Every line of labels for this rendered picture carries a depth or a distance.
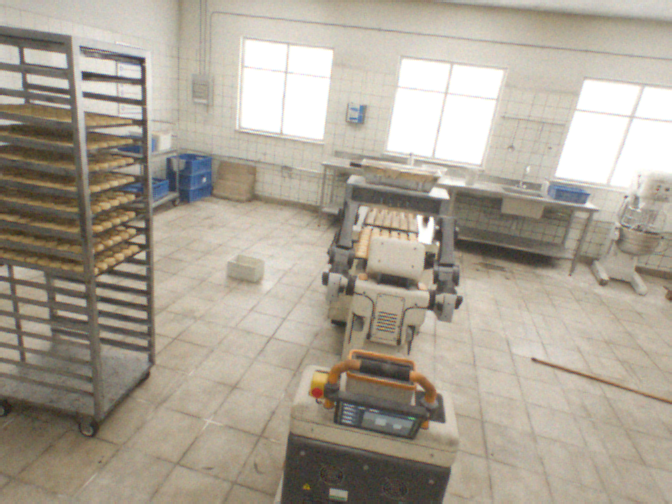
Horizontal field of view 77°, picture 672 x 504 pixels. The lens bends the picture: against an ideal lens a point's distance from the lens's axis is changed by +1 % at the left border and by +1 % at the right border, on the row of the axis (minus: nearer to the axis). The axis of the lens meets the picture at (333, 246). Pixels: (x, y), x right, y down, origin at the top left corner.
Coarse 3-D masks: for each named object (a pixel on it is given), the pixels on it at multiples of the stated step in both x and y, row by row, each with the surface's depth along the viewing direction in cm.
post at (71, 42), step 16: (80, 80) 154; (80, 96) 155; (80, 112) 157; (80, 128) 158; (80, 144) 159; (80, 160) 161; (80, 176) 164; (80, 192) 166; (80, 208) 168; (80, 224) 170; (96, 304) 185; (96, 320) 187; (96, 336) 189; (96, 352) 191; (96, 368) 194; (96, 384) 197; (96, 400) 200; (96, 416) 203
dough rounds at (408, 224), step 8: (376, 208) 345; (368, 216) 318; (376, 216) 320; (384, 216) 325; (392, 216) 333; (400, 216) 333; (408, 216) 332; (376, 224) 301; (384, 224) 301; (392, 224) 306; (400, 224) 306; (408, 224) 310; (416, 224) 319
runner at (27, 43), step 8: (0, 40) 154; (8, 40) 154; (16, 40) 153; (24, 40) 153; (32, 40) 152; (32, 48) 153; (40, 48) 153; (48, 48) 152; (56, 48) 152; (64, 48) 152
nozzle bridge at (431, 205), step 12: (348, 180) 302; (360, 180) 308; (348, 192) 297; (360, 192) 304; (372, 192) 303; (396, 192) 291; (408, 192) 290; (420, 192) 295; (432, 192) 300; (444, 192) 306; (360, 204) 302; (372, 204) 301; (384, 204) 303; (396, 204) 303; (420, 204) 300; (432, 204) 299; (444, 204) 289; (432, 216) 296
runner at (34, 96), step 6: (0, 90) 160; (6, 90) 160; (12, 90) 160; (18, 90) 159; (12, 96) 160; (18, 96) 160; (24, 96) 160; (30, 96) 159; (36, 96) 159; (42, 96) 159; (48, 96) 158; (54, 96) 158; (60, 96) 158; (48, 102) 159; (54, 102) 159; (60, 102) 158; (66, 102) 158
